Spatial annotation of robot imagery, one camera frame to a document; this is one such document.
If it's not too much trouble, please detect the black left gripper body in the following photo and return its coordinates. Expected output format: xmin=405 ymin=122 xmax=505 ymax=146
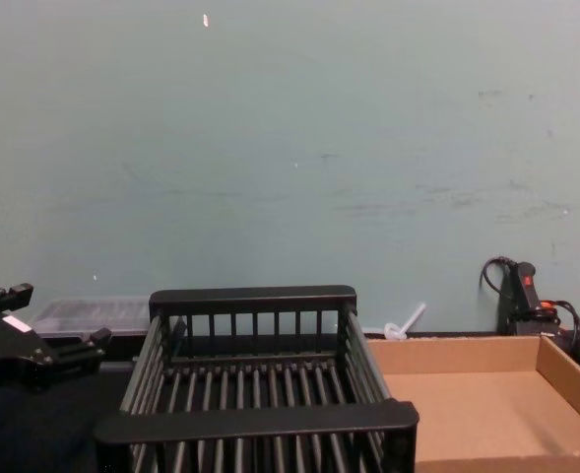
xmin=0 ymin=301 xmax=57 ymax=395

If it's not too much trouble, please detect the clear plastic case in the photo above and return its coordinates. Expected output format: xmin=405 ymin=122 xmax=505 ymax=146
xmin=31 ymin=297 xmax=152 ymax=341

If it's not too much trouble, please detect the black table cloth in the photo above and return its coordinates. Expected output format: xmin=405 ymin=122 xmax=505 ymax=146
xmin=0 ymin=314 xmax=580 ymax=473

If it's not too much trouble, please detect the shallow brown cardboard tray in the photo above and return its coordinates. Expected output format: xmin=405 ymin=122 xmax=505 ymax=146
xmin=365 ymin=334 xmax=580 ymax=473

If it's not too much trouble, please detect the black rack with steel bars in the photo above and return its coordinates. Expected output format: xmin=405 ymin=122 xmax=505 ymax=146
xmin=94 ymin=284 xmax=420 ymax=473

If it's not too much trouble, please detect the black corded tool, red switch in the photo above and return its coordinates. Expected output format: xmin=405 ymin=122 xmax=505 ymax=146
xmin=480 ymin=255 xmax=580 ymax=357

